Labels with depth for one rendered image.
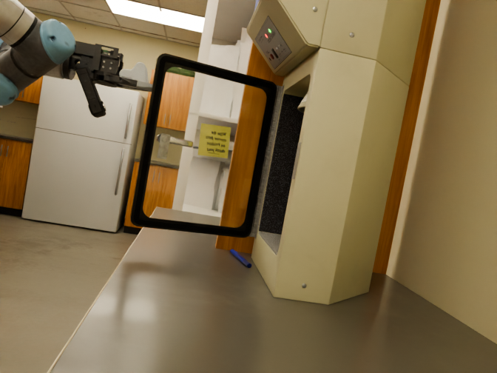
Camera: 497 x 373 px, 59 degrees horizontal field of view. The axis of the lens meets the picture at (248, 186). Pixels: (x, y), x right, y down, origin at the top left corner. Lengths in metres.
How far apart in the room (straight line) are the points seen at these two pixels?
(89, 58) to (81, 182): 4.79
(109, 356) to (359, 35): 0.67
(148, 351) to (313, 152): 0.46
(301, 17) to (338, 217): 0.37
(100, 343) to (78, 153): 5.32
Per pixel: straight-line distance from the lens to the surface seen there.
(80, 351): 0.56
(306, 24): 0.86
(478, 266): 1.06
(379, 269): 1.33
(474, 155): 1.13
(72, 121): 5.88
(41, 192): 5.99
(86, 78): 1.10
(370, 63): 0.89
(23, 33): 0.96
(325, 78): 0.85
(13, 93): 1.04
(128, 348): 0.57
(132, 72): 1.08
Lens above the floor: 1.18
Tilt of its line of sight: 3 degrees down
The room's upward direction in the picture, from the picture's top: 10 degrees clockwise
